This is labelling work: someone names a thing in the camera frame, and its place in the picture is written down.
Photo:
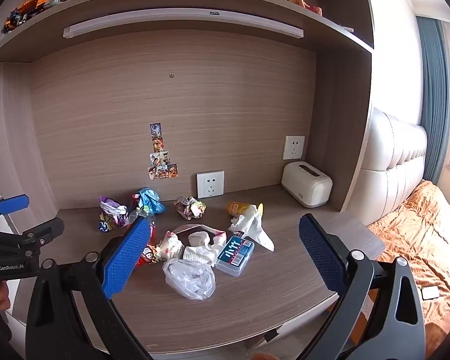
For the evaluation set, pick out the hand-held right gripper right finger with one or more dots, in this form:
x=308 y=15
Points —
x=320 y=257

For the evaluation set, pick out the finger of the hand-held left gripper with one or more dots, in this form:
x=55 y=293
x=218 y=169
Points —
x=48 y=228
x=11 y=203

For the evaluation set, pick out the blue snack bag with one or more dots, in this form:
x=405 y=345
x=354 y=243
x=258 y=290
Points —
x=150 y=200

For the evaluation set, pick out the white wall outlet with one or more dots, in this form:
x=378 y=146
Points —
x=210 y=184
x=293 y=147

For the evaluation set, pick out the cream padded headboard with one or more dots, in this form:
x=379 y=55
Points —
x=393 y=165

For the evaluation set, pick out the colourful crumpled wrapper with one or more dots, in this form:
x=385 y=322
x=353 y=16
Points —
x=189 y=208

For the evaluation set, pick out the white plastic wrapper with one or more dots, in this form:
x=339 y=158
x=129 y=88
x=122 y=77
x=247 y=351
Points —
x=251 y=227

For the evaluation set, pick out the yellow lemon cup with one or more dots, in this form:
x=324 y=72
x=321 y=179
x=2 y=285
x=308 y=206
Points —
x=238 y=208

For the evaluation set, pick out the small white card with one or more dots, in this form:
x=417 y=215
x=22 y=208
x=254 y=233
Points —
x=430 y=293

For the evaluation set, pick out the pink white spout pouch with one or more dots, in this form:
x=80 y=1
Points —
x=199 y=238

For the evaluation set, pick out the cluster of cartoon stickers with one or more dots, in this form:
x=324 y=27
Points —
x=161 y=157

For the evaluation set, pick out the white pink crumpled wrapper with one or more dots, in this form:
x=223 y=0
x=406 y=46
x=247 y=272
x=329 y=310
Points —
x=170 y=247

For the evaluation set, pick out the white light bar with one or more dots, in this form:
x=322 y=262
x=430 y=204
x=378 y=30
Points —
x=180 y=17

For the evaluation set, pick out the blue clear toothpick box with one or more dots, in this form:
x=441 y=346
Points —
x=235 y=255

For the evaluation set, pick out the small dark toy vehicle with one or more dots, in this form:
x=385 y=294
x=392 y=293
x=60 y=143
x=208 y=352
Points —
x=20 y=13

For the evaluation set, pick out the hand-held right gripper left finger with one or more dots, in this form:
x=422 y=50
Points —
x=127 y=257

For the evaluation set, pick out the wooden shelf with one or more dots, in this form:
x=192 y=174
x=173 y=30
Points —
x=172 y=3

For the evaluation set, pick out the orange blanket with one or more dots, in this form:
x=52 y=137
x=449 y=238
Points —
x=427 y=240

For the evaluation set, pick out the purple crumpled wrapper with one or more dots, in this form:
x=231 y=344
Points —
x=110 y=215

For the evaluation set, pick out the clear plastic bag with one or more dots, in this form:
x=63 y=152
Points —
x=189 y=279

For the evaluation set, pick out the red snack wrapper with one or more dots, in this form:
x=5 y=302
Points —
x=147 y=257

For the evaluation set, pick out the blue grey curtain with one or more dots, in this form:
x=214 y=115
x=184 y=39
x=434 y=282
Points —
x=433 y=97

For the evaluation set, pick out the cream ribbed box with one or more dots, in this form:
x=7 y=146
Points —
x=307 y=185

